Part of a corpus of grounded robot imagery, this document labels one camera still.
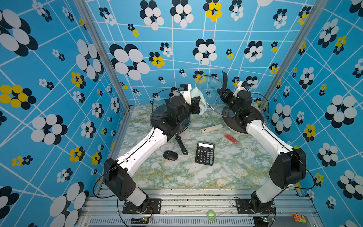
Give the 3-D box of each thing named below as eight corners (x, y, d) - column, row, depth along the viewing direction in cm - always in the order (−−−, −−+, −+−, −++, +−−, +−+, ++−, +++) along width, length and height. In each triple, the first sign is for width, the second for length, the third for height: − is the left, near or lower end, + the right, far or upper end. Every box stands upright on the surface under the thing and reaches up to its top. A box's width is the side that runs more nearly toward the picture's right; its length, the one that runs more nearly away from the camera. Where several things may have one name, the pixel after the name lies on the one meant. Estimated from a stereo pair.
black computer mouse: (162, 157, 94) (162, 156, 92) (165, 151, 97) (165, 149, 95) (176, 161, 92) (175, 160, 90) (178, 154, 95) (178, 153, 93)
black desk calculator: (194, 162, 91) (194, 160, 89) (197, 143, 100) (197, 140, 98) (213, 165, 90) (214, 163, 87) (214, 146, 99) (214, 143, 96)
